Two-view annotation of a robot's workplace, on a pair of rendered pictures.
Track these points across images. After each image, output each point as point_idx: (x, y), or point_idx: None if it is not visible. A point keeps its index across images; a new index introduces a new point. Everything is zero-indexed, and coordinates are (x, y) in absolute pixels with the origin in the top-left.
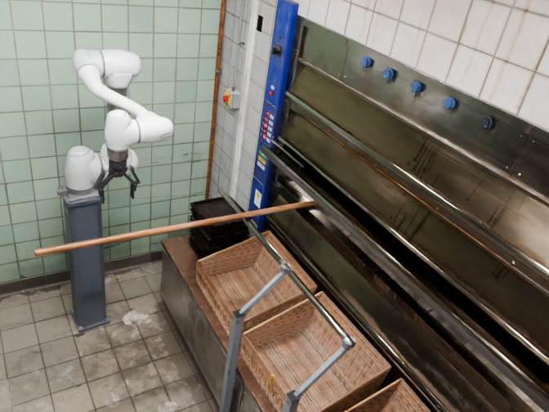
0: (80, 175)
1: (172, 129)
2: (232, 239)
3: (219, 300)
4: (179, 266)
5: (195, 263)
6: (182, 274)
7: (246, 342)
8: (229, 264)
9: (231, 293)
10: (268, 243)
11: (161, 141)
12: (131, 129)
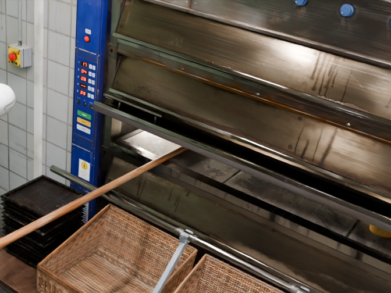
0: None
1: (14, 96)
2: (67, 227)
3: None
4: (6, 281)
5: (25, 270)
6: (16, 288)
7: None
8: (71, 258)
9: (89, 292)
10: (150, 213)
11: (3, 114)
12: None
